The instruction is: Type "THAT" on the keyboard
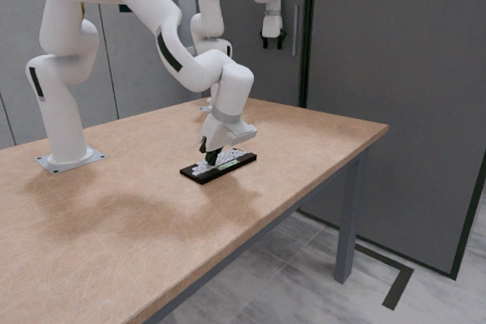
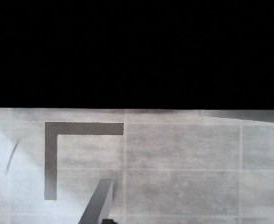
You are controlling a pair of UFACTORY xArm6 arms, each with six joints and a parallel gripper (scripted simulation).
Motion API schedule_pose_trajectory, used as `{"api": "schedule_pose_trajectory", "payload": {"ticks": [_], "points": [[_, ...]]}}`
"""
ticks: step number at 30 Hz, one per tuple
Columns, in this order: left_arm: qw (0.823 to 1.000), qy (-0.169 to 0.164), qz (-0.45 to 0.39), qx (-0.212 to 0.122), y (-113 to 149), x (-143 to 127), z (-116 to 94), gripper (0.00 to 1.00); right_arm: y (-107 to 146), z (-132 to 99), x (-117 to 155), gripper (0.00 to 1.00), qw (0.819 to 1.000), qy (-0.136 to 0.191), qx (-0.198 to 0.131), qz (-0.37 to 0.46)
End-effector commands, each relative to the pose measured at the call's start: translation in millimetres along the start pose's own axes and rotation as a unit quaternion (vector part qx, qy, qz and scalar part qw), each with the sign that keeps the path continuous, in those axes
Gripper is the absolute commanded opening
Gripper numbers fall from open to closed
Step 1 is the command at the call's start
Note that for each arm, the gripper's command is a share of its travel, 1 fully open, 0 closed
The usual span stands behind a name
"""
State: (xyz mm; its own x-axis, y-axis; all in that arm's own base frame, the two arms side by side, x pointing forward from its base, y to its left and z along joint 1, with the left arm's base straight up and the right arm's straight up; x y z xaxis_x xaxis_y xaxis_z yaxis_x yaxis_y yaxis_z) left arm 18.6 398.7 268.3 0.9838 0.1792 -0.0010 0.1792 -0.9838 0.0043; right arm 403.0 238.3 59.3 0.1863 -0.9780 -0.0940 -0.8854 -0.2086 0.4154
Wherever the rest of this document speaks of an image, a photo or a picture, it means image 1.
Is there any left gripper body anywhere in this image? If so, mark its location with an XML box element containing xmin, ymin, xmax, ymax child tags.
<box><xmin>262</xmin><ymin>16</ymin><xmax>282</xmax><ymax>37</ymax></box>

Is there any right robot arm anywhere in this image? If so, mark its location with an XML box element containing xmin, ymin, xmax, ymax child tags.
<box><xmin>26</xmin><ymin>0</ymin><xmax>258</xmax><ymax>167</ymax></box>

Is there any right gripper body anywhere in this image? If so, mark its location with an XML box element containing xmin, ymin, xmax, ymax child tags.
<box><xmin>197</xmin><ymin>113</ymin><xmax>230</xmax><ymax>152</ymax></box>

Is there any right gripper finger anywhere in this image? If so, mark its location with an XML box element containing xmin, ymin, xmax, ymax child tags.
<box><xmin>213</xmin><ymin>147</ymin><xmax>223</xmax><ymax>165</ymax></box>
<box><xmin>199</xmin><ymin>137</ymin><xmax>216</xmax><ymax>166</ymax></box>

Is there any black keyboard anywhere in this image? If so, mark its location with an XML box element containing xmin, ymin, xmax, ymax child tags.
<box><xmin>180</xmin><ymin>148</ymin><xmax>257</xmax><ymax>185</ymax></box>

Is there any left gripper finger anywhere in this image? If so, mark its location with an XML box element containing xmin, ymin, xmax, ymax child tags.
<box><xmin>260</xmin><ymin>31</ymin><xmax>268</xmax><ymax>49</ymax></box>
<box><xmin>277</xmin><ymin>28</ymin><xmax>287</xmax><ymax>50</ymax></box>

